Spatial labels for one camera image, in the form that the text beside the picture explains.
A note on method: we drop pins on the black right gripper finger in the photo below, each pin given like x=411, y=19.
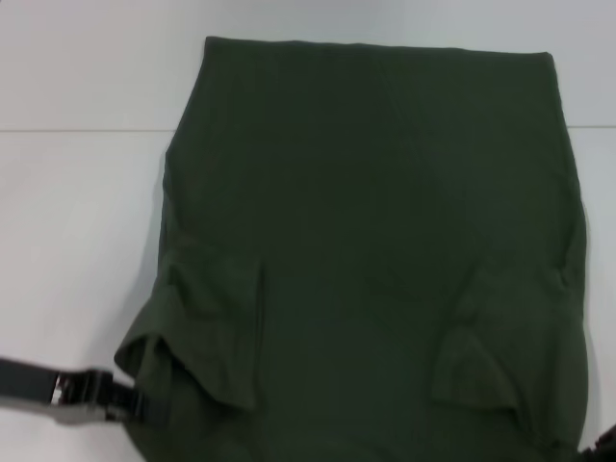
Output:
x=607, y=440

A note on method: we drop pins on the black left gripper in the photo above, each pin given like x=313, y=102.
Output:
x=53, y=390

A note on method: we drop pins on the dark green shirt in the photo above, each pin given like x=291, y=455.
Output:
x=361, y=216

